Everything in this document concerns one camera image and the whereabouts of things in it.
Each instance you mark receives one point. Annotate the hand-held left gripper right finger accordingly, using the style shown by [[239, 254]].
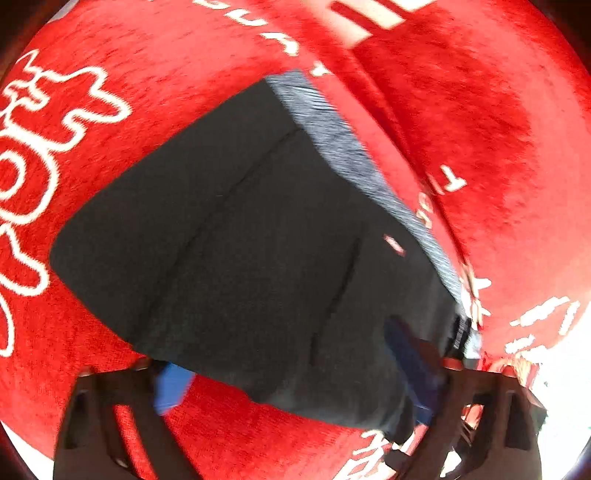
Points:
[[411, 364]]

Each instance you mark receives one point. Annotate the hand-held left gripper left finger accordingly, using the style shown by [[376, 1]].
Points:
[[171, 385]]

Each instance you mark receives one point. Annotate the black pants with floral trim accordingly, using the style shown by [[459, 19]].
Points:
[[231, 254]]

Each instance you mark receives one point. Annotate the red printed cloth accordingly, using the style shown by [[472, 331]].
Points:
[[461, 115]]

